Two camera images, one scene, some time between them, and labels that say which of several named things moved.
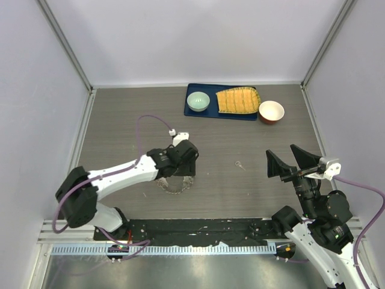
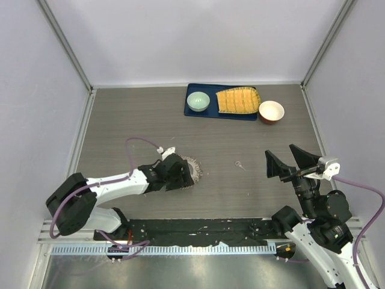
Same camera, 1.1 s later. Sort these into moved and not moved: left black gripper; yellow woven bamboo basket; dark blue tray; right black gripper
Moved: left black gripper
Not moved: yellow woven bamboo basket; dark blue tray; right black gripper
